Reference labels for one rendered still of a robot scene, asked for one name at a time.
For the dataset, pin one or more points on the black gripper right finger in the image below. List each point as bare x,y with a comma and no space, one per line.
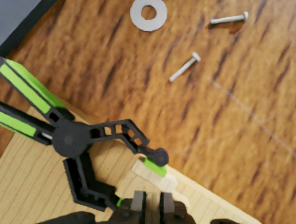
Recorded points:
169,216

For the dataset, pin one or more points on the pale wooden board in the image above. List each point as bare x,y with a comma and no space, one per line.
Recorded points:
34,186

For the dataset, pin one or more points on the grey flat washer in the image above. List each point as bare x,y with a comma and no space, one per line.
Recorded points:
148,25

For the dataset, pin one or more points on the black and green spring clamp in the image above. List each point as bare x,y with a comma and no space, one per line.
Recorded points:
70,139

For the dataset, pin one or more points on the small grey nail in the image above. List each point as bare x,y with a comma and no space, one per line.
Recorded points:
243,17
195,57

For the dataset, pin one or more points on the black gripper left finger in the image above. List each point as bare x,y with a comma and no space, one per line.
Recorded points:
130,212

